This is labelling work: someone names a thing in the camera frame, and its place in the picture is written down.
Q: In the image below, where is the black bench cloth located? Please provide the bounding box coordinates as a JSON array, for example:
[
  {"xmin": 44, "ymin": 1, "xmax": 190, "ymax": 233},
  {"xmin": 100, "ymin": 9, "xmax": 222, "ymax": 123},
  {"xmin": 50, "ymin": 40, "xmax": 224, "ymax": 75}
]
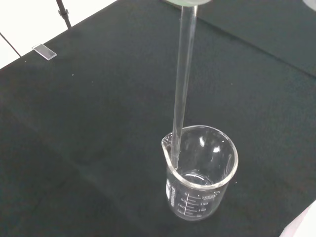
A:
[{"xmin": 0, "ymin": 0, "xmax": 316, "ymax": 237}]

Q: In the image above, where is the clear glass graduated beaker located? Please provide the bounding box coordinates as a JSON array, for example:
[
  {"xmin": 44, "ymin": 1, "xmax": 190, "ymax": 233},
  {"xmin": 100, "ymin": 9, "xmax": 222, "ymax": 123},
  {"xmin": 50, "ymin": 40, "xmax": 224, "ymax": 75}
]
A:
[{"xmin": 161, "ymin": 125, "xmax": 239, "ymax": 221}]

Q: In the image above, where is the small clear glass slide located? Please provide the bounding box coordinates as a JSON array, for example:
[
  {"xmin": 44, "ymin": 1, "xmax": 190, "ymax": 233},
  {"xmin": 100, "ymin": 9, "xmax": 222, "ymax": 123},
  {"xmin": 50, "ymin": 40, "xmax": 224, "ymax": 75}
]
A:
[{"xmin": 33, "ymin": 43, "xmax": 58, "ymax": 61}]

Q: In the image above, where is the black tripod leg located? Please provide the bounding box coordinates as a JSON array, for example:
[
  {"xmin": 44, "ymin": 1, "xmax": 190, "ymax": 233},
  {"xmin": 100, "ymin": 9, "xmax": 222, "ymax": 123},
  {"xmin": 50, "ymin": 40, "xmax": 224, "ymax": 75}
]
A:
[{"xmin": 55, "ymin": 0, "xmax": 73, "ymax": 29}]

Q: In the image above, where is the thin dark cable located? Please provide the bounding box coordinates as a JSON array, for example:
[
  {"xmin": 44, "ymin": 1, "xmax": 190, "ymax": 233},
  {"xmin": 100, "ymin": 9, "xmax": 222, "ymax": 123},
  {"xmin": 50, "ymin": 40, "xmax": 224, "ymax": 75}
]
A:
[{"xmin": 0, "ymin": 31, "xmax": 22, "ymax": 58}]

